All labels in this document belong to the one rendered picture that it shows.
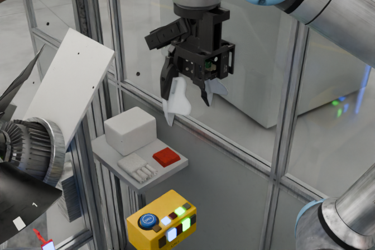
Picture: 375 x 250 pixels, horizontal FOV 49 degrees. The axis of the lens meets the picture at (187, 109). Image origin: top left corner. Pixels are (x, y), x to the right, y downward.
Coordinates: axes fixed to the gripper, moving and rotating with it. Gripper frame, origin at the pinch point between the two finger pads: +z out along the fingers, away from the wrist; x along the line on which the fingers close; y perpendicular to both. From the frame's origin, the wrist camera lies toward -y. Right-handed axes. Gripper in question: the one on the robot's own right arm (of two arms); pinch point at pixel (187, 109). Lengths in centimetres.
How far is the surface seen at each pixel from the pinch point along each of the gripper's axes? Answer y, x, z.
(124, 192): -99, 46, 120
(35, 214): -25.5, -22.7, 30.0
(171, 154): -49, 37, 60
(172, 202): -15.3, 8.9, 40.7
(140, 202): -60, 30, 88
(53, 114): -63, 1, 32
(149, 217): -14.7, 0.7, 39.7
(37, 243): -38, -21, 53
